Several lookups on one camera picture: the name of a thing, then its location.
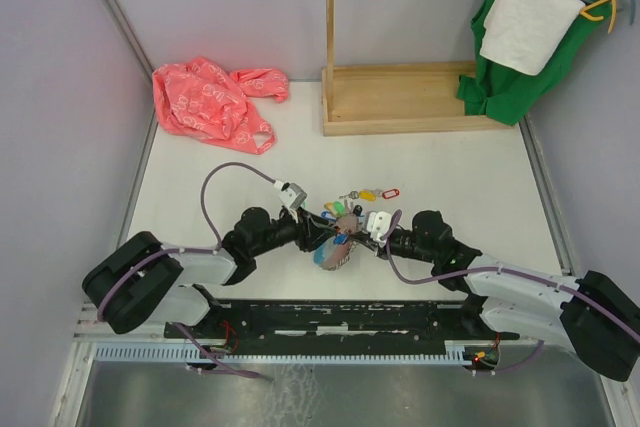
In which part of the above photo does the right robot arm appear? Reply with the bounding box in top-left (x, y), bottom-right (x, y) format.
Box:
top-left (352, 210), bottom-right (639, 382)

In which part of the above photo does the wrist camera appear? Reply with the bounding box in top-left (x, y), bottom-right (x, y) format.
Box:
top-left (273, 179), bottom-right (307, 221)
top-left (363, 211), bottom-right (398, 247)

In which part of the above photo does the silver key holder blue handle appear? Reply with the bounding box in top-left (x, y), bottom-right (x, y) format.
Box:
top-left (313, 214), bottom-right (359, 271)

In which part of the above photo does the wooden rack frame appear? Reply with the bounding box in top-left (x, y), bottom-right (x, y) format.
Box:
top-left (322, 0), bottom-right (506, 136)

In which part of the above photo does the loose yellow tag key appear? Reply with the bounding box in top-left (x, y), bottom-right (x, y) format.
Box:
top-left (340, 189), bottom-right (380, 202)

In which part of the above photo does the white towel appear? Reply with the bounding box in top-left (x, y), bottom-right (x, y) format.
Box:
top-left (480, 0), bottom-right (586, 76)

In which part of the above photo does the pink patterned cloth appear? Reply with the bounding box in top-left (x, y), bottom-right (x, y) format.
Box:
top-left (152, 57), bottom-right (290, 155)

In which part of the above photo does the loose red tag key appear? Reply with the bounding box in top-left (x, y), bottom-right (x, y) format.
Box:
top-left (375, 188), bottom-right (400, 200)

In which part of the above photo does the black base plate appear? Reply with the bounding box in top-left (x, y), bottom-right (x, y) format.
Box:
top-left (188, 299), bottom-right (518, 356)

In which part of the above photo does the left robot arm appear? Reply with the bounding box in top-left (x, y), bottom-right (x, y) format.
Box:
top-left (81, 207), bottom-right (337, 337)

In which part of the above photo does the blue tag key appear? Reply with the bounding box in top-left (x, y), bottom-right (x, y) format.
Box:
top-left (333, 234), bottom-right (349, 245)

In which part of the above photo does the black tag key on ring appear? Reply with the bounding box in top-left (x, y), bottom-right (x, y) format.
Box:
top-left (352, 204), bottom-right (363, 217)

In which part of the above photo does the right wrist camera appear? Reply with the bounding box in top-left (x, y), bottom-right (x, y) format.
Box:
top-left (363, 211), bottom-right (398, 247)

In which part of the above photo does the green shirt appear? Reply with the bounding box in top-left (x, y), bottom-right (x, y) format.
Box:
top-left (457, 4), bottom-right (605, 126)

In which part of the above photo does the grey cable duct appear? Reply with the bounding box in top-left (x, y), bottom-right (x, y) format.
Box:
top-left (93, 341), bottom-right (476, 363)

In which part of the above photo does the green tag key on ring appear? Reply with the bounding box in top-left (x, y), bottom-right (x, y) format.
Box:
top-left (333, 201), bottom-right (346, 215)

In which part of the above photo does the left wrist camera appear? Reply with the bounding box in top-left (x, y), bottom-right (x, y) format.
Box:
top-left (273, 179), bottom-right (307, 221)

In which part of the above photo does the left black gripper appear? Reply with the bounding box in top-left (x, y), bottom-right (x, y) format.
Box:
top-left (251, 206), bottom-right (337, 257)

